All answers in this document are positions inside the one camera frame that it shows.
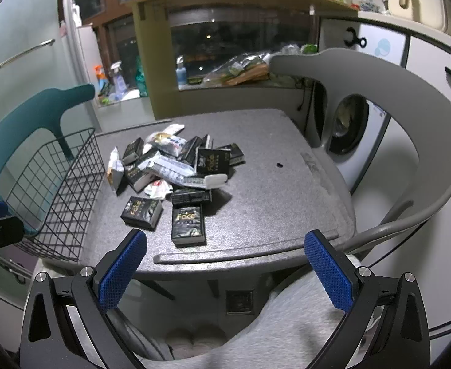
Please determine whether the white blue striped long packet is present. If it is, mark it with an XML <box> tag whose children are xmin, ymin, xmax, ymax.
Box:
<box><xmin>138</xmin><ymin>152</ymin><xmax>196</xmax><ymax>186</ymax></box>

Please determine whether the black wire basket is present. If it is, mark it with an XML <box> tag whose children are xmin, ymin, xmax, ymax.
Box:
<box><xmin>0</xmin><ymin>128</ymin><xmax>109</xmax><ymax>264</ymax></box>

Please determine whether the white printed long packet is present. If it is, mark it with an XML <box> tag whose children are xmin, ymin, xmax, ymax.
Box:
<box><xmin>183</xmin><ymin>174</ymin><xmax>228</xmax><ymax>190</ymax></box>

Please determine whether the teal plastic bag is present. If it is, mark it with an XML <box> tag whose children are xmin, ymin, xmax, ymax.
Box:
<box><xmin>134</xmin><ymin>56</ymin><xmax>150</xmax><ymax>97</ymax></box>

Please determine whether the wooden counter shelf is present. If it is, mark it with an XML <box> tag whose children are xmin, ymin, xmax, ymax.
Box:
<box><xmin>120</xmin><ymin>0</ymin><xmax>359</xmax><ymax>121</ymax></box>

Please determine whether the black wall hook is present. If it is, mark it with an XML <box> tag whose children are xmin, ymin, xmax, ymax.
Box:
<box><xmin>344</xmin><ymin>28</ymin><xmax>367</xmax><ymax>47</ymax></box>

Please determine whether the teal chair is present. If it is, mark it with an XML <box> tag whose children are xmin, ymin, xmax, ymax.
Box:
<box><xmin>0</xmin><ymin>84</ymin><xmax>96</xmax><ymax>236</ymax></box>

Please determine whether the pile of black packets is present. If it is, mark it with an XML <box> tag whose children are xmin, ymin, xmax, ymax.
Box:
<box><xmin>122</xmin><ymin>134</ymin><xmax>245</xmax><ymax>247</ymax></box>

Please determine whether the orange spray bottle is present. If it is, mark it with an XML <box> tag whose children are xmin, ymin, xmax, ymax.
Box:
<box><xmin>93</xmin><ymin>65</ymin><xmax>109</xmax><ymax>97</ymax></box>

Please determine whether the white cabinet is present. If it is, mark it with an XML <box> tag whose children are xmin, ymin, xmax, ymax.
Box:
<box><xmin>318</xmin><ymin>8</ymin><xmax>451</xmax><ymax>339</ymax></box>

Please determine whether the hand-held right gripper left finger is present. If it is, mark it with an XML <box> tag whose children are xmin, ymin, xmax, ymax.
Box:
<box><xmin>20</xmin><ymin>228</ymin><xmax>149</xmax><ymax>369</ymax></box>

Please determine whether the washing machine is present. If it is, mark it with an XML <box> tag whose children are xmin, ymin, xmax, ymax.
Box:
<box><xmin>323</xmin><ymin>92</ymin><xmax>391</xmax><ymax>195</ymax></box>

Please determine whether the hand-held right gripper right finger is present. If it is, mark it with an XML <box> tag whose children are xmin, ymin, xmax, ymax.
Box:
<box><xmin>303</xmin><ymin>229</ymin><xmax>430</xmax><ymax>369</ymax></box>

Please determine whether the blue bottle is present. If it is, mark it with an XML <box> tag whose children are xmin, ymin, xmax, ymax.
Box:
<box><xmin>176</xmin><ymin>57</ymin><xmax>188</xmax><ymax>87</ymax></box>

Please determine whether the decorative plate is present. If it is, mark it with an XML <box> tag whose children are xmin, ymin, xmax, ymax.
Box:
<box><xmin>351</xmin><ymin>0</ymin><xmax>384</xmax><ymax>13</ymax></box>

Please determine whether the plastic bag of vegetables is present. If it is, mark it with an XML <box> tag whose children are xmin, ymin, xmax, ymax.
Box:
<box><xmin>203</xmin><ymin>44</ymin><xmax>320</xmax><ymax>86</ymax></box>

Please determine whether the white refrigerator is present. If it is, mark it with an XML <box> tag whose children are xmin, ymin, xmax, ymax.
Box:
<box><xmin>0</xmin><ymin>0</ymin><xmax>109</xmax><ymax>170</ymax></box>

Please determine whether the white crinkled packet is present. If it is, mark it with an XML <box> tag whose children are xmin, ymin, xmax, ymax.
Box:
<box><xmin>108</xmin><ymin>147</ymin><xmax>125</xmax><ymax>195</ymax></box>

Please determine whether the metal refrigerator handle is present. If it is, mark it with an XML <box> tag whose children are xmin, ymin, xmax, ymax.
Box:
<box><xmin>0</xmin><ymin>39</ymin><xmax>56</xmax><ymax>81</ymax></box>

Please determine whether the grey chair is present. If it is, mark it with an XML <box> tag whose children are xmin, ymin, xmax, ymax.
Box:
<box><xmin>269</xmin><ymin>48</ymin><xmax>451</xmax><ymax>268</ymax></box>

